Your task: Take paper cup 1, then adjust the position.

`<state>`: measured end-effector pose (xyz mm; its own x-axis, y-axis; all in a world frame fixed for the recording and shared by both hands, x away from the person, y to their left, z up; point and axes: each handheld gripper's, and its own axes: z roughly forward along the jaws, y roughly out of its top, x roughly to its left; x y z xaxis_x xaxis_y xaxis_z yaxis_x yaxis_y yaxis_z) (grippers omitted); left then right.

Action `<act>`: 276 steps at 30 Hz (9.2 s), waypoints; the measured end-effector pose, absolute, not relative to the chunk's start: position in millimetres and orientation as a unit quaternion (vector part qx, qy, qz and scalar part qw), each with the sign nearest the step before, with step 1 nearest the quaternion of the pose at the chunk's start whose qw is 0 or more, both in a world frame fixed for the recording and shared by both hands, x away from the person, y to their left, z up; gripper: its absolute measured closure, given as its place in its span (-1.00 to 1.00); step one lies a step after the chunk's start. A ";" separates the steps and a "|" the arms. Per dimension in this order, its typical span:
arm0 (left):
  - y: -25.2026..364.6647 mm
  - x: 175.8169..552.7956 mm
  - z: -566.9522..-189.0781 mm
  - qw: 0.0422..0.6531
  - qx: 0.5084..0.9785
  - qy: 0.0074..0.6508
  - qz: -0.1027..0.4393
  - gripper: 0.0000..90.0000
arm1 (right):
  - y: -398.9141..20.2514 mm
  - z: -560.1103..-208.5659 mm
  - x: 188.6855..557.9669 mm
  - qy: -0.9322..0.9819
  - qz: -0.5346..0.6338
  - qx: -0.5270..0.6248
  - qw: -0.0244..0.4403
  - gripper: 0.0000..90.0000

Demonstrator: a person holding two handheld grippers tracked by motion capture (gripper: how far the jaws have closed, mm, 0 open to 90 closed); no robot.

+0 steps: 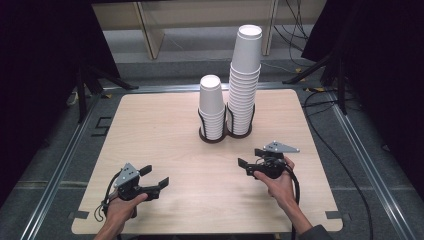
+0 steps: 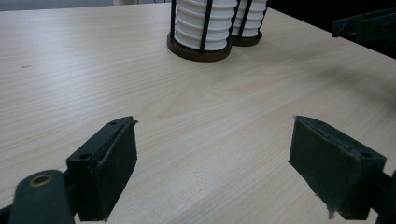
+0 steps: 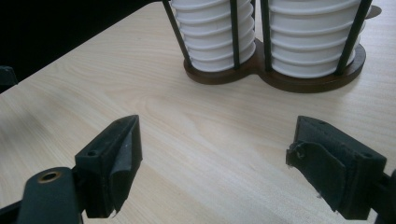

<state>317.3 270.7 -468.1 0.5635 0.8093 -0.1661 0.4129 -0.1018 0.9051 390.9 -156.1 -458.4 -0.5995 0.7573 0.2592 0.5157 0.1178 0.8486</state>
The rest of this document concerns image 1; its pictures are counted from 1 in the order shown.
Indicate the short stack of white cups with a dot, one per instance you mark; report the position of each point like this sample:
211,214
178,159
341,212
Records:
211,100

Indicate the yellow tape piece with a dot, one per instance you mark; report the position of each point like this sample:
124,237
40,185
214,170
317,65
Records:
315,89

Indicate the black tripod stand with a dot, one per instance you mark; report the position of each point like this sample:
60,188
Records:
81,93
340,83

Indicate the black curtain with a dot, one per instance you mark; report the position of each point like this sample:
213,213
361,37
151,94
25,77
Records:
36,83
386,83

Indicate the tall stack of white cups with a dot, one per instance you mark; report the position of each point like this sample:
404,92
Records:
246,66

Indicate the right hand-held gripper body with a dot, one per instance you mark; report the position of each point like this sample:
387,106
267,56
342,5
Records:
271,166

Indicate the black double cup holder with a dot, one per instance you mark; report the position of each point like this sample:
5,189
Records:
213,140

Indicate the grey tape strip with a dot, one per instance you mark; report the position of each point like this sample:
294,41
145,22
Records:
336,215
79,215

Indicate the metal floor rail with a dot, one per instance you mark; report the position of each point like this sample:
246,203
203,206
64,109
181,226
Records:
56,173
166,88
370,170

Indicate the person's right hand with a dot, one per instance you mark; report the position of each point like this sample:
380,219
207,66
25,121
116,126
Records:
281,188

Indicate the person's left hand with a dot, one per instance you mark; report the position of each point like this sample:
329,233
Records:
121,211

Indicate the beige wooden shelf unit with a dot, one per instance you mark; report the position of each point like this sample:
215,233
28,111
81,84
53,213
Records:
151,33

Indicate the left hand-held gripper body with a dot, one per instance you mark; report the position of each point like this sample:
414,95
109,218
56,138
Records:
127,180

